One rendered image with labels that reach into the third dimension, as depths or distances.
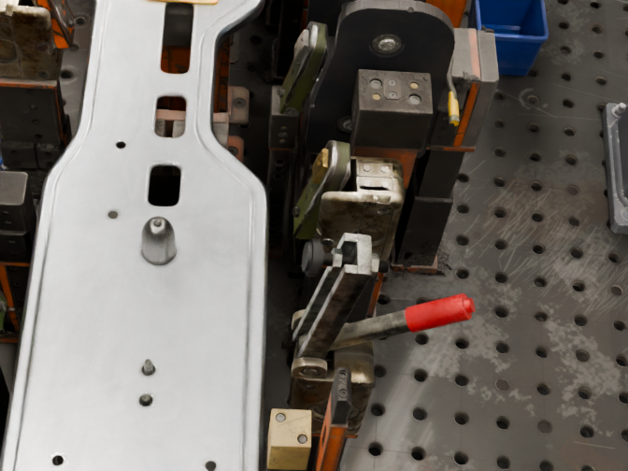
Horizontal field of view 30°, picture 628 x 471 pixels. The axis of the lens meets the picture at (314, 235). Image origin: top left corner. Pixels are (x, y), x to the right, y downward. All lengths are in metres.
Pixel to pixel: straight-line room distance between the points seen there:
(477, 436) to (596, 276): 0.29
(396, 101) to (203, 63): 0.25
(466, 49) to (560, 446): 0.49
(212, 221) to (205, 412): 0.20
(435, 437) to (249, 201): 0.40
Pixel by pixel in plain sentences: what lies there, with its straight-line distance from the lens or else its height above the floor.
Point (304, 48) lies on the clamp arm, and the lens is 1.17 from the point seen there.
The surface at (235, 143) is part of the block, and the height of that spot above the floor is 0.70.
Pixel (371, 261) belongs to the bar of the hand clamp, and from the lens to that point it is 0.88.
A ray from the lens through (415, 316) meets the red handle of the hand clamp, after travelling 0.97.
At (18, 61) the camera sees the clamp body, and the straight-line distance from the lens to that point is 1.33.
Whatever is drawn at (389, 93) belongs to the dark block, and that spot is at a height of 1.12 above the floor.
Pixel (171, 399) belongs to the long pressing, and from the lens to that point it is 1.06.
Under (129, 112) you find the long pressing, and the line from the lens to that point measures 1.23.
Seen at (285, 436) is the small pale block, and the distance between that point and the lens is 0.97.
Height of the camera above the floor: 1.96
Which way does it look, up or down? 57 degrees down
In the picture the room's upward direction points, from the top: 9 degrees clockwise
